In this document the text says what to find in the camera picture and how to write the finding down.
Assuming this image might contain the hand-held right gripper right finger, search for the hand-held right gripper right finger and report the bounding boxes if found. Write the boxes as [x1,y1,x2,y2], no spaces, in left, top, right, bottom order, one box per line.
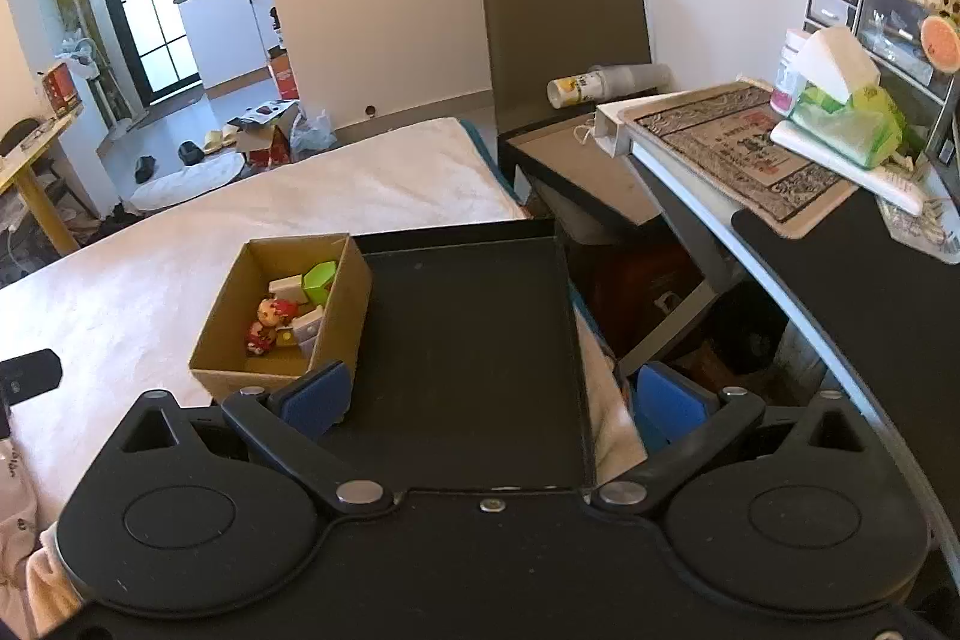
[592,361,863,521]

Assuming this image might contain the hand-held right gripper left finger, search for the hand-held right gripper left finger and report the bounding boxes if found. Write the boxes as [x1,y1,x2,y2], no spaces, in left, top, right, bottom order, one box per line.
[120,361,395,519]

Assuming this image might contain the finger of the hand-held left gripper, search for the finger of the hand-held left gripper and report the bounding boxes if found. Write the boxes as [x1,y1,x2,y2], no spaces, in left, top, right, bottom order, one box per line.
[0,349,62,410]

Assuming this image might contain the grey white toy block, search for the grey white toy block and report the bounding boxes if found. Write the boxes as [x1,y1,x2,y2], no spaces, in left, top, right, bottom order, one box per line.
[291,306,327,357]

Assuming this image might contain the red haired doll figure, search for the red haired doll figure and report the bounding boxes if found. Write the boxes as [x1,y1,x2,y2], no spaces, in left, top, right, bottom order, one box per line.
[259,297,301,330]

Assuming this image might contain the green hexagonal cup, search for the green hexagonal cup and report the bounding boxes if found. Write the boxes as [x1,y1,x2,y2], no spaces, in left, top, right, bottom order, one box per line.
[301,261,338,305]

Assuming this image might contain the black tray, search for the black tray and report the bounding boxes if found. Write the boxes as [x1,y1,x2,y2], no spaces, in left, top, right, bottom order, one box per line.
[330,220,601,491]

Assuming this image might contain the dark red box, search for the dark red box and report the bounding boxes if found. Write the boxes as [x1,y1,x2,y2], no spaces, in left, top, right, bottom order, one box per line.
[581,242,712,350]

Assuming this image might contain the white printed clothing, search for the white printed clothing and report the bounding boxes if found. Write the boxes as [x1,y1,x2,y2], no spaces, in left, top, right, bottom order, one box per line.
[0,437,83,640]

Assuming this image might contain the yellow table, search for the yellow table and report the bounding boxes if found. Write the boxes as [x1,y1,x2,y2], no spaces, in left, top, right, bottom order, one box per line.
[0,107,83,255]

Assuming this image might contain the grey desk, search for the grey desk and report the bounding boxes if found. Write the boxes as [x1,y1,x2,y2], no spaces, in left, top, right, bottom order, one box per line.
[596,98,960,536]

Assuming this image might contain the black desk mat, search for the black desk mat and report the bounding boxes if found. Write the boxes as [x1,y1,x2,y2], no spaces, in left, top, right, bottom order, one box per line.
[731,188,960,513]

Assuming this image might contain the white floor mat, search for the white floor mat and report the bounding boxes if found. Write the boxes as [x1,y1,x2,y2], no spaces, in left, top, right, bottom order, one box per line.
[127,149,245,214]

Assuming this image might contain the black stool with brown top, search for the black stool with brown top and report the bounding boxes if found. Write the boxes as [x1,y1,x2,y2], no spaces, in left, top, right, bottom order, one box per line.
[499,119,676,236]

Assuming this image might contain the patterned board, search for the patterned board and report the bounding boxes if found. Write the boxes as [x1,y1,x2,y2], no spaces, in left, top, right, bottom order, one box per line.
[634,83,861,241]

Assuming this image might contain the clear plastic bag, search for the clear plastic bag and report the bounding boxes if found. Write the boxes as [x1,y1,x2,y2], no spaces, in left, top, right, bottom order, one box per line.
[289,111,338,159]

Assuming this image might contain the torn cardboard box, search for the torn cardboard box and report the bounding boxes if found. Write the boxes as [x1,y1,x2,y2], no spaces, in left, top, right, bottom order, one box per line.
[227,100,301,169]

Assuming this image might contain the red tin box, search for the red tin box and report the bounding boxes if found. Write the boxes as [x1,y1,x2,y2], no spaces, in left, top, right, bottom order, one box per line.
[41,62,83,120]

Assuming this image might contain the white standing fan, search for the white standing fan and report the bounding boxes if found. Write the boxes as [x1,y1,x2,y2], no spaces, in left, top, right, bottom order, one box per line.
[60,36,115,125]

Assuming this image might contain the orange box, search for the orange box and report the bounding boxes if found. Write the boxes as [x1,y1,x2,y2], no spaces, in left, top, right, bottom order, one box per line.
[268,47,301,101]

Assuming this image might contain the stack of paper cups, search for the stack of paper cups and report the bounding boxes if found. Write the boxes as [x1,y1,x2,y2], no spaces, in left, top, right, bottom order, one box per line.
[547,62,672,109]

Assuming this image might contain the green tissue pack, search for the green tissue pack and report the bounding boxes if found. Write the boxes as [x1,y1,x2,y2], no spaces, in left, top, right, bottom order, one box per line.
[787,25,906,170]

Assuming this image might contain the white bottle with pink label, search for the white bottle with pink label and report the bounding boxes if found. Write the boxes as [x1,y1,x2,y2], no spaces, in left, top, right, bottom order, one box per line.
[771,29,815,116]

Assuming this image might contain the white kitchen cabinet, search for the white kitchen cabinet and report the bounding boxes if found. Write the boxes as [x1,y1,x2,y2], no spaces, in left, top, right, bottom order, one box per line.
[175,0,284,91]

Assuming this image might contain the brown chair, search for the brown chair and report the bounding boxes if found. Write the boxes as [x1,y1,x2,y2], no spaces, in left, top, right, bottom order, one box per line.
[480,0,653,140]

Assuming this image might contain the grey drawer organizer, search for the grey drawer organizer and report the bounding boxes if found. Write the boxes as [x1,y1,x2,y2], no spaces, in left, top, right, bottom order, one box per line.
[802,0,960,103]

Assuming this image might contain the watermelon shaped fan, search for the watermelon shaped fan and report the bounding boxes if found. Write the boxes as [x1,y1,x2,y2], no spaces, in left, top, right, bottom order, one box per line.
[919,15,960,73]

